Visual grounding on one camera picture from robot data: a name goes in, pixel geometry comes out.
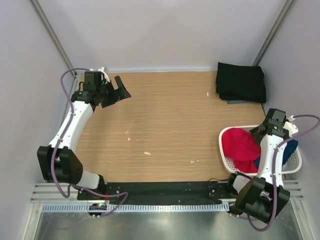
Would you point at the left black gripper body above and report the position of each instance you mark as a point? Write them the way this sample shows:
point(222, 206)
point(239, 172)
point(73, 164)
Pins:
point(105, 90)

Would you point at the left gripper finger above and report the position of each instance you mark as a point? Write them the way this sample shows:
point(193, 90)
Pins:
point(121, 91)
point(111, 99)

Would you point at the red t shirt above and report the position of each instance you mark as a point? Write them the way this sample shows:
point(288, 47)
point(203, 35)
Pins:
point(240, 145)

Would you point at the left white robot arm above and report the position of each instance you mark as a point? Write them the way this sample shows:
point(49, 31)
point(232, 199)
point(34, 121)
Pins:
point(58, 161)

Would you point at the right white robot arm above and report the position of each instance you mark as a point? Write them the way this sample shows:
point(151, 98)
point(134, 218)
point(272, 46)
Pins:
point(263, 196)

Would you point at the blue t shirt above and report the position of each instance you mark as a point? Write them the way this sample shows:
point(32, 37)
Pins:
point(288, 151)

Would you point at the white plastic laundry basket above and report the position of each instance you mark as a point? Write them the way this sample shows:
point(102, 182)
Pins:
point(292, 165)

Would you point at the folded grey t shirt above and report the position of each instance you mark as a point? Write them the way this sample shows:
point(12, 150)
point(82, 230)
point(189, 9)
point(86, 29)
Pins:
point(237, 101)

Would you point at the folded black t shirt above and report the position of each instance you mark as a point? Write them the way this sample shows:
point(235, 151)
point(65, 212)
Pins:
point(240, 83)

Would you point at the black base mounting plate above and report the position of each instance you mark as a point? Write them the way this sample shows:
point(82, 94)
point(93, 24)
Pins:
point(167, 191)

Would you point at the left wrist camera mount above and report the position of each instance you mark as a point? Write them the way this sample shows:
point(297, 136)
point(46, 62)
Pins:
point(104, 75)

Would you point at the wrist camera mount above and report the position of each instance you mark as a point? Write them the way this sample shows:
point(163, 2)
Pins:
point(104, 75)
point(290, 126)

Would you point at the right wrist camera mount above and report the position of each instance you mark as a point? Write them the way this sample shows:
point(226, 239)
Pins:
point(290, 126)

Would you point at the left aluminium corner post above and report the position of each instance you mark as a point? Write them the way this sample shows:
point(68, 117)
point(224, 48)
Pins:
point(51, 33)

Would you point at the aluminium corner post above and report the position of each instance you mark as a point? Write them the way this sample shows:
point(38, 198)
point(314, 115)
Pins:
point(51, 33)
point(279, 21)

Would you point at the aluminium front rail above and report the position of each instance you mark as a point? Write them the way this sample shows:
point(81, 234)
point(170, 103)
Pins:
point(48, 193)

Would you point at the right aluminium corner post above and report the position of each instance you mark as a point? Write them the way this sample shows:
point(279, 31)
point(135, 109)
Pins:
point(279, 21)

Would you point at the white slotted cable duct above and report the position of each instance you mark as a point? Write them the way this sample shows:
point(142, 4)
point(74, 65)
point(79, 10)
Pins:
point(98, 207)

